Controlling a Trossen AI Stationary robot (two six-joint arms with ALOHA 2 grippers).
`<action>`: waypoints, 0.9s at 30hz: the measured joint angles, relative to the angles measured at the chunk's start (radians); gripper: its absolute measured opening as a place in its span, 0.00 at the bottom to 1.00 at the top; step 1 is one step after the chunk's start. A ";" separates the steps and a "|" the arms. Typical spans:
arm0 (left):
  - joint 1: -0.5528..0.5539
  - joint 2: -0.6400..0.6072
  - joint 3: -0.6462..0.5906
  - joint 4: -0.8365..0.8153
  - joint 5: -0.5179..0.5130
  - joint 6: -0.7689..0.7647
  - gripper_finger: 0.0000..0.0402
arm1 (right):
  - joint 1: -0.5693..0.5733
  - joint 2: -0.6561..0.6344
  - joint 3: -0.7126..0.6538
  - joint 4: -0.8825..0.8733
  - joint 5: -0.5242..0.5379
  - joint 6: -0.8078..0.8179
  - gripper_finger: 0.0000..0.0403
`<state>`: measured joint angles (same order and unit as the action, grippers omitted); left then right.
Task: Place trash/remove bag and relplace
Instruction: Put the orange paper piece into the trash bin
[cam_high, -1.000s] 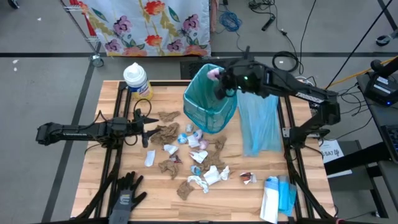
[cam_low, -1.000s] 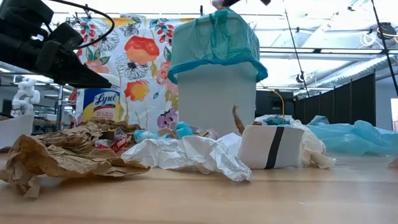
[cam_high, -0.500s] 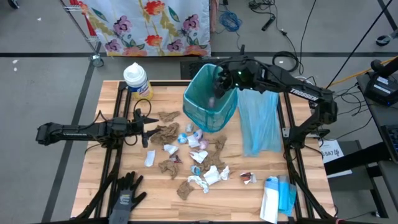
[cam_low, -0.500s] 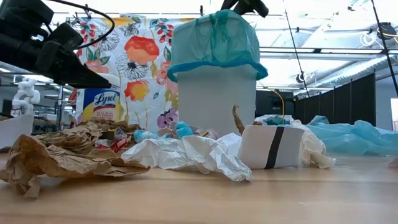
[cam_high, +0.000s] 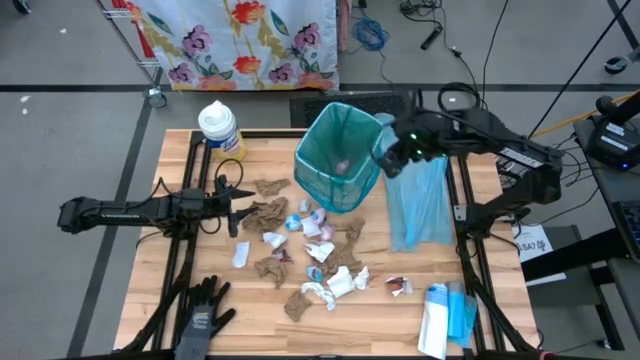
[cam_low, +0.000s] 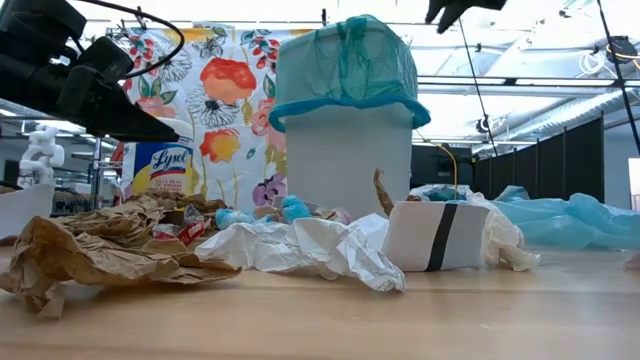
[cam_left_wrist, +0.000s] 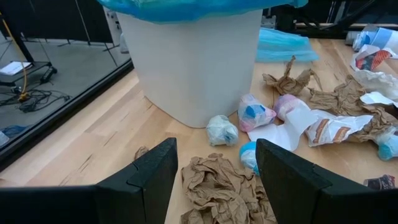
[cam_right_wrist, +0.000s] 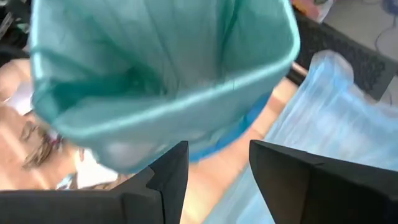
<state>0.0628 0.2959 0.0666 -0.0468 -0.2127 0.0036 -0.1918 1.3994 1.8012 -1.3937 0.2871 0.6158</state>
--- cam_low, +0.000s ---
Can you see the Lysol wipes canister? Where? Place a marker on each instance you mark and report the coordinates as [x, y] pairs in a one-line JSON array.
[[165, 165]]

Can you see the white paper sheet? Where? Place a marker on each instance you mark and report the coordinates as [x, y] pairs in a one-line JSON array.
[[25, 210]]

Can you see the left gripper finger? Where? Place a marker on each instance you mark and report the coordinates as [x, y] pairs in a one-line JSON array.
[[125, 125]]

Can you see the brown paper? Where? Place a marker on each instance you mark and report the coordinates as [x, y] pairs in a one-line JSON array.
[[115, 220], [50, 255]]

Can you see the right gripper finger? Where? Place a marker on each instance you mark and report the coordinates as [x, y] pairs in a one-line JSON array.
[[475, 4], [434, 10]]

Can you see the white tissue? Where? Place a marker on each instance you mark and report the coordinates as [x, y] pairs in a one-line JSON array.
[[300, 245]]

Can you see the light blue trash bag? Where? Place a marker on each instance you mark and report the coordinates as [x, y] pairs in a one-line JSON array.
[[575, 225]]

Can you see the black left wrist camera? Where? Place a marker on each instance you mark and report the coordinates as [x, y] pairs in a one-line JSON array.
[[102, 57]]

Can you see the twisted brown paper strip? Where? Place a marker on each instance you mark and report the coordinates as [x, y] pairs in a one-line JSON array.
[[382, 192]]

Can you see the black partition wall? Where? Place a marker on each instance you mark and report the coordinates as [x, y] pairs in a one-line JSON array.
[[550, 170]]

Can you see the red candy wrapper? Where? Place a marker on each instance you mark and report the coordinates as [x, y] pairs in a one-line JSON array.
[[192, 231]]

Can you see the black ceiling device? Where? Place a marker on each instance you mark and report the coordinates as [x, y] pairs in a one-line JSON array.
[[620, 50]]

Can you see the floral print cloth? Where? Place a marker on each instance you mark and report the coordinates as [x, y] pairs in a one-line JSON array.
[[225, 100]]

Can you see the black slanted pole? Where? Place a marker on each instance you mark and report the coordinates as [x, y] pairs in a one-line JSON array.
[[618, 75]]

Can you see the black monitor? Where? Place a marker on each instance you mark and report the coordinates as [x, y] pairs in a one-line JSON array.
[[430, 165]]

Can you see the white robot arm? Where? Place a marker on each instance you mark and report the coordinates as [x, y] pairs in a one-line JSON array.
[[42, 150]]

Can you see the white plastic trash bin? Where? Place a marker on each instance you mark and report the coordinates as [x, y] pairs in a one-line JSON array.
[[345, 160]]

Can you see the teal trash bag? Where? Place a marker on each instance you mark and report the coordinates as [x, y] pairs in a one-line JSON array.
[[345, 65]]

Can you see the white paper black stripe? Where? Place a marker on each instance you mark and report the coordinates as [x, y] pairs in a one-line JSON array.
[[415, 235]]

